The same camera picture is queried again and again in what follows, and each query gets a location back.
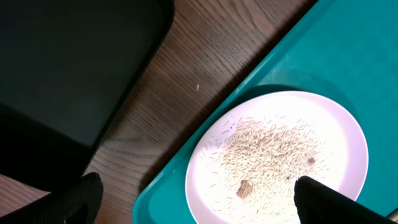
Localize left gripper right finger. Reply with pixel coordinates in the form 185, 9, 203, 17
294, 176, 395, 224

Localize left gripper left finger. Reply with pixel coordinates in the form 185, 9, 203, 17
1, 172, 104, 224

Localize rice leftovers on plate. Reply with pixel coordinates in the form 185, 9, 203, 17
198, 118, 330, 223

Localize large white plate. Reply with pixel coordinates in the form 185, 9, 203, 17
185, 91, 369, 223

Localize black tray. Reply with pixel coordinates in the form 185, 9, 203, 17
1, 0, 174, 191

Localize teal serving tray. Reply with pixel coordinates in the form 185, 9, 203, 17
132, 0, 397, 223

